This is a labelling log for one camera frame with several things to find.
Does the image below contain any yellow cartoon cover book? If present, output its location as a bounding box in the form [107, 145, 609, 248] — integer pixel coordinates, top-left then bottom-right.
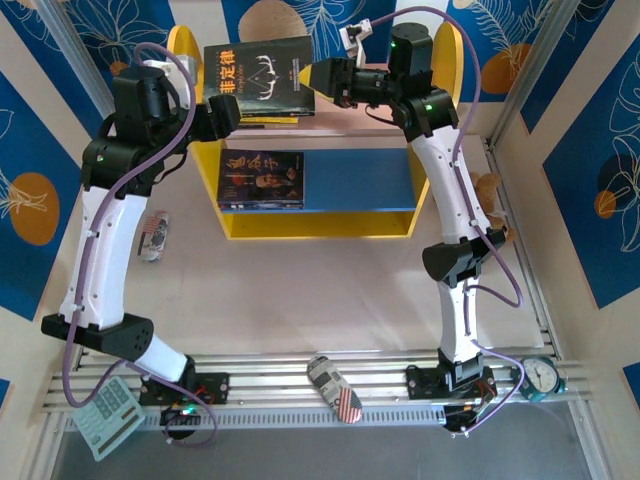
[238, 115, 301, 125]

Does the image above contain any black book with antler print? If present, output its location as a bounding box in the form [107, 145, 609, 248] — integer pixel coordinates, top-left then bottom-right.
[201, 34, 318, 119]

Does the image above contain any dark blue illustrated book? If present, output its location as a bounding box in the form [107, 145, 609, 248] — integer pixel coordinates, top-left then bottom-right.
[218, 148, 306, 205]

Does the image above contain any dark book with white characters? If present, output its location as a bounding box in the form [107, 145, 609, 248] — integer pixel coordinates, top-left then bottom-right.
[217, 201, 307, 208]

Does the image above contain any dark grey book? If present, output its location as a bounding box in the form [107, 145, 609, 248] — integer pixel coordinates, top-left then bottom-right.
[217, 205, 307, 212]

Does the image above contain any newspaper print flag case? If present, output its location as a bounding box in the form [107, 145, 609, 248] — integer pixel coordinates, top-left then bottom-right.
[305, 354, 362, 424]
[137, 209, 170, 263]

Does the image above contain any brown teddy bear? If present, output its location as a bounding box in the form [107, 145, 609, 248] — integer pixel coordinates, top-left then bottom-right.
[467, 171, 520, 246]

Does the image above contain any yellow pink blue bookshelf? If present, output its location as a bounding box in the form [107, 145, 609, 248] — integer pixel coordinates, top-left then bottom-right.
[169, 20, 469, 240]

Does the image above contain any small black electronics board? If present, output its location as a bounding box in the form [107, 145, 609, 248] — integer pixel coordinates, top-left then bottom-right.
[442, 399, 494, 439]
[159, 403, 202, 442]

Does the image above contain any pale green calculator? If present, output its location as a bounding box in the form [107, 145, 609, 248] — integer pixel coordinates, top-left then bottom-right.
[71, 375, 147, 462]

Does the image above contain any teal alarm clock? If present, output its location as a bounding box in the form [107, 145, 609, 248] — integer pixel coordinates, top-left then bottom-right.
[514, 355, 567, 404]

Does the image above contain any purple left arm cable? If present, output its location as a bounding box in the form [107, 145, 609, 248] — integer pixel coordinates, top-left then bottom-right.
[62, 42, 220, 450]

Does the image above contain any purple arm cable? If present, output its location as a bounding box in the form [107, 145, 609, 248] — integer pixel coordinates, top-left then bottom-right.
[368, 5, 526, 437]
[62, 42, 220, 450]

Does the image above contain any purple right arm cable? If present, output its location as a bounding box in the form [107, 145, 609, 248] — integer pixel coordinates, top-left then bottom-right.
[368, 5, 526, 437]

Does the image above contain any aluminium frame post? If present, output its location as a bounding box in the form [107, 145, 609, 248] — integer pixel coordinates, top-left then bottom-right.
[491, 0, 584, 147]
[35, 0, 144, 157]

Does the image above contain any aluminium rail bed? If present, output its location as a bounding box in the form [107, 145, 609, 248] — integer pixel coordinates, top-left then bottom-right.
[39, 349, 599, 416]

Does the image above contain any aluminium side rail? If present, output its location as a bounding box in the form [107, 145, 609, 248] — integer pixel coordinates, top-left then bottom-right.
[483, 139, 566, 361]

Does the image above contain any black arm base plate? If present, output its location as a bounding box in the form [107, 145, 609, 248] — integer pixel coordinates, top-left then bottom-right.
[138, 371, 231, 407]
[405, 364, 497, 401]

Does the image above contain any grey slotted cable duct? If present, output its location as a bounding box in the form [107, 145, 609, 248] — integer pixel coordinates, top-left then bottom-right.
[62, 407, 449, 432]

